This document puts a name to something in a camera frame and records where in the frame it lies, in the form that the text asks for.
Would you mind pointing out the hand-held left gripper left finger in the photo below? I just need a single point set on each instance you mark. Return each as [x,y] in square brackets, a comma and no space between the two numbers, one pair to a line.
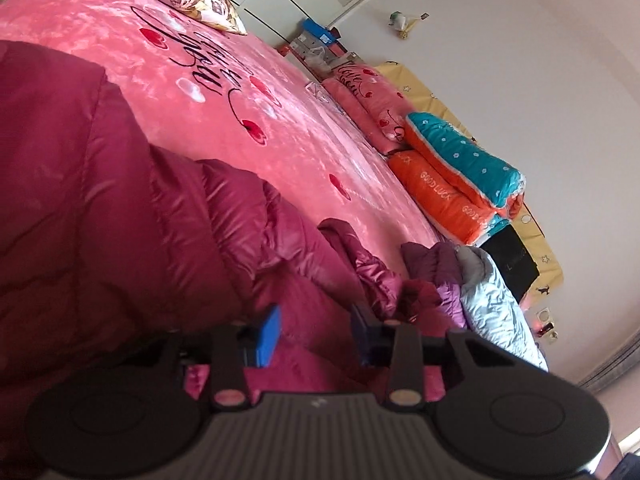
[267,335]

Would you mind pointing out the light blue down jacket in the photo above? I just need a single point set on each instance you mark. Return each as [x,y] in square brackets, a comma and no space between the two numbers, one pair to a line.
[495,305]

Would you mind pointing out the white plastic bag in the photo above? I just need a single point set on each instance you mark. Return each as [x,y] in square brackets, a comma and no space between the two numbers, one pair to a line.
[317,56]

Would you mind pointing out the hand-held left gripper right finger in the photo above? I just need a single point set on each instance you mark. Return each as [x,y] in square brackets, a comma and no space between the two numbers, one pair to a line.
[360,332]

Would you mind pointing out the yellow headboard cover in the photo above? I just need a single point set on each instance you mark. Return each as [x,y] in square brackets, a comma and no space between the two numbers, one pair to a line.
[430,95]

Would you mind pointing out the pink heart-print bed blanket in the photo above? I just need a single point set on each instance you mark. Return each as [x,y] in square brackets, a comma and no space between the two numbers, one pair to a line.
[300,150]

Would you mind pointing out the blue box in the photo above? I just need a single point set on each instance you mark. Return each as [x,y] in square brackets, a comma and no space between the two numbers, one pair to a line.
[320,32]

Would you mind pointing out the purple down jacket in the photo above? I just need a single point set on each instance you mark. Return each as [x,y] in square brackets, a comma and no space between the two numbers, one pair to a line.
[435,265]

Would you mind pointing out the teal and orange quilt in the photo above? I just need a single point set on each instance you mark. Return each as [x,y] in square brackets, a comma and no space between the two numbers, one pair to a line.
[465,160]

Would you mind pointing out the maroon down jacket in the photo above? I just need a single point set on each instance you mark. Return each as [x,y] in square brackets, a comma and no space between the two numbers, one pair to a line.
[100,210]

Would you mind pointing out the pink heart-print pillow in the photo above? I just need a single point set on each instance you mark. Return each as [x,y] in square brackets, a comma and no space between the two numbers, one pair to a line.
[370,110]

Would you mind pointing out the grey curtain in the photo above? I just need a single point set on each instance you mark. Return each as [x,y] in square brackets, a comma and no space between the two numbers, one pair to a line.
[610,360]

